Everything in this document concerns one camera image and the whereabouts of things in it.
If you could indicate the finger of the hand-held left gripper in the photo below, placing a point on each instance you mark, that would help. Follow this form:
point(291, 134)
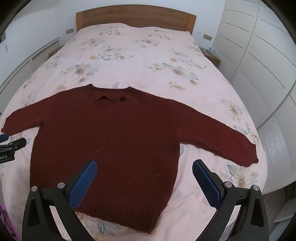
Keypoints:
point(3, 138)
point(18, 143)

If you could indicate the white louvered panel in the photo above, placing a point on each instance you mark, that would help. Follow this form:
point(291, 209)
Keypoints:
point(251, 97)
point(276, 153)

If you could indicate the white wardrobe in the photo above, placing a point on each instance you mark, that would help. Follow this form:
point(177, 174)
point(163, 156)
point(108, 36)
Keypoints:
point(259, 34)

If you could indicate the beige wall switch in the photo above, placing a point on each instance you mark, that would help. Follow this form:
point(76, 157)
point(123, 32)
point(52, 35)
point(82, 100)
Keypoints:
point(69, 30)
point(207, 37)

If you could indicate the pink floral bedspread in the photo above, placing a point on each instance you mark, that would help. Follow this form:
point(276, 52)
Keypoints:
point(143, 58)

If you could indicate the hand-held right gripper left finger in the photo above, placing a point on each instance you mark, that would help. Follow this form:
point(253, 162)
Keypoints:
point(84, 182)

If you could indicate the wooden headboard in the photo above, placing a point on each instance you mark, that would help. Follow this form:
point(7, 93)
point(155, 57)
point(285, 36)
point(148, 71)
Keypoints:
point(138, 19)

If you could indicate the purple printed object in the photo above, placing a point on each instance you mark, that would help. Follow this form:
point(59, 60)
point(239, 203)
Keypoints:
point(8, 222)

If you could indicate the wooden nightstand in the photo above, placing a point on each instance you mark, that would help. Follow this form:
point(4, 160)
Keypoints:
point(212, 59)
point(54, 52)

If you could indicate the dark red knit sweater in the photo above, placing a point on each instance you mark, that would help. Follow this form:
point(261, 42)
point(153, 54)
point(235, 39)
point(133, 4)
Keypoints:
point(120, 143)

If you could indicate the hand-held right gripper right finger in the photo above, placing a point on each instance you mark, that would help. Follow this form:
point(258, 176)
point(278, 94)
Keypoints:
point(207, 183)

